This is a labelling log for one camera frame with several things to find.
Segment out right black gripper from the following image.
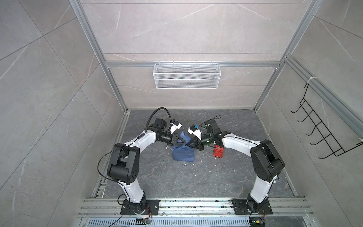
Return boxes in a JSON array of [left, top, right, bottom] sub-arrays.
[[187, 135, 214, 151]]

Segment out light blue wrapping paper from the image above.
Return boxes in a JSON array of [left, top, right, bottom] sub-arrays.
[[172, 144, 195, 162]]

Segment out red tape dispenser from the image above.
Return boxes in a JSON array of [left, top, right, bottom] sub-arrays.
[[213, 145, 224, 159]]

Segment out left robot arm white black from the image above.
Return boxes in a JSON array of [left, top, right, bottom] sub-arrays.
[[107, 118, 185, 209]]

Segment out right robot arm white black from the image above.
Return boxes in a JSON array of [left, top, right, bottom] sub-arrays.
[[187, 119, 285, 214]]

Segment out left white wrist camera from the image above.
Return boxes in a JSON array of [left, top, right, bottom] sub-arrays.
[[169, 120, 182, 134]]

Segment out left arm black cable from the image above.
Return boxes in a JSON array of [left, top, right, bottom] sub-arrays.
[[144, 107, 173, 132]]

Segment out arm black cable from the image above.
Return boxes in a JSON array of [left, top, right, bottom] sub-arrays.
[[144, 107, 173, 132], [199, 115, 222, 127]]

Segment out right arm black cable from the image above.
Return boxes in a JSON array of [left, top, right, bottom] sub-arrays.
[[199, 115, 222, 127]]

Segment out white wire mesh basket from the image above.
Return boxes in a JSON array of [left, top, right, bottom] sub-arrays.
[[153, 63, 221, 89]]

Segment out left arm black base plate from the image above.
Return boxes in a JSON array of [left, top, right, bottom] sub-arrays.
[[121, 200, 160, 216]]

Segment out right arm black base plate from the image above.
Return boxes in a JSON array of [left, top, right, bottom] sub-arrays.
[[232, 199, 273, 215]]

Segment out aluminium mounting rail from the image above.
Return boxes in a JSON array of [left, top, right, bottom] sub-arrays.
[[77, 197, 319, 227]]

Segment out black wire hook rack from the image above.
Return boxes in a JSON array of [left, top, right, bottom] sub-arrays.
[[291, 83, 363, 159]]

